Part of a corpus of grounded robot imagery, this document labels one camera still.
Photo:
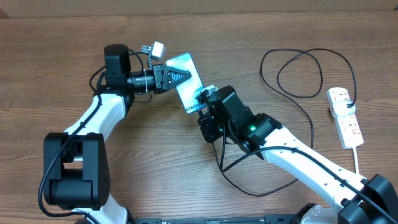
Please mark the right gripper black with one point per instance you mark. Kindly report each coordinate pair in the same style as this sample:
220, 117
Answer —
208, 124

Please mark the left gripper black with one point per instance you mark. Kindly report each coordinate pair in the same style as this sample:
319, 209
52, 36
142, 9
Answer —
168, 71

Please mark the Samsung Galaxy smartphone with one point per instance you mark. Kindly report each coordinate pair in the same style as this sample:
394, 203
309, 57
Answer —
191, 88

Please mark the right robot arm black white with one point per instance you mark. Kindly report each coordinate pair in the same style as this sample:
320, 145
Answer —
351, 198

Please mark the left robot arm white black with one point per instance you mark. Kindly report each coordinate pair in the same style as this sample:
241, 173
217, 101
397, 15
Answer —
76, 179

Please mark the white charger adapter plug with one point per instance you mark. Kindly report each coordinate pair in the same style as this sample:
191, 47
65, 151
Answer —
342, 108

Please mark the white power strip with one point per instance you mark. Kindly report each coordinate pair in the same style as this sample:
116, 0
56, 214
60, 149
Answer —
347, 127

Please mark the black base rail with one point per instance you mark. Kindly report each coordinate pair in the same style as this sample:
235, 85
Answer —
267, 219

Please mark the cardboard backdrop wall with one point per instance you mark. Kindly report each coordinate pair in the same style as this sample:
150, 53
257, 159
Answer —
80, 8

